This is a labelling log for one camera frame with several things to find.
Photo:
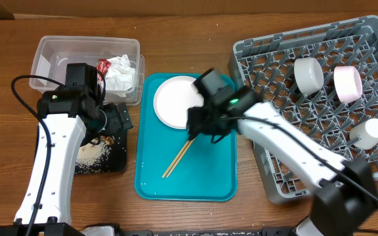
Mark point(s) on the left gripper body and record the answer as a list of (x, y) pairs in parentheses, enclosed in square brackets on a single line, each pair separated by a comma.
[(114, 122)]

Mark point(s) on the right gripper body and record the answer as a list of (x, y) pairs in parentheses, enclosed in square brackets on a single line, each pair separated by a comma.
[(208, 116)]

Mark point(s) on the brown food scrap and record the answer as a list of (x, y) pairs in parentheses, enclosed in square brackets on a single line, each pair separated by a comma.
[(107, 140)]

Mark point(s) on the large pink plate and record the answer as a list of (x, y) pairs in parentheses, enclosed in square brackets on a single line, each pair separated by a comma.
[(173, 98)]

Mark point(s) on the white napkin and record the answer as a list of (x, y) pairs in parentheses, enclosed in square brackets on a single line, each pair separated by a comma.
[(120, 76)]

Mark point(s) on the red snack wrapper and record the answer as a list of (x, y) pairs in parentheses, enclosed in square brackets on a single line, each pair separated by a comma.
[(103, 65)]

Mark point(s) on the grey bowl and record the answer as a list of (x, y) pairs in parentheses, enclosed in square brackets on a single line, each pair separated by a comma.
[(308, 74)]

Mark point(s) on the small pink plate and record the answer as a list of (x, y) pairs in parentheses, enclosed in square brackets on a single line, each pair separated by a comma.
[(348, 83)]

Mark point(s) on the small white cup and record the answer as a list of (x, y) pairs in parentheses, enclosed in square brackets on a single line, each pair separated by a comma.
[(368, 133)]

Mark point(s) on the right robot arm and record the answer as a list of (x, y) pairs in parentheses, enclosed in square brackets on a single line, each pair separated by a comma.
[(345, 195)]

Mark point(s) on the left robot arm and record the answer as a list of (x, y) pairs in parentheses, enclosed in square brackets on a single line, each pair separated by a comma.
[(46, 207)]

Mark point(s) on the grey dishwasher rack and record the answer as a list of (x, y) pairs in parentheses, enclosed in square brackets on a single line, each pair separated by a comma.
[(267, 64)]

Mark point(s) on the black plastic tray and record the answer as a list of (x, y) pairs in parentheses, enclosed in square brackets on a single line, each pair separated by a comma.
[(85, 137)]

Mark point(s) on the teal serving tray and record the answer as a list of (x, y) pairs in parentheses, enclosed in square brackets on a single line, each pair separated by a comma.
[(207, 172)]

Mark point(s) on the clear plastic bin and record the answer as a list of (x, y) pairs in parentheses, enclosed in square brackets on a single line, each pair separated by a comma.
[(54, 53)]

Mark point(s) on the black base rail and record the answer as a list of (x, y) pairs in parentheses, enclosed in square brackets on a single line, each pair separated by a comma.
[(192, 232)]

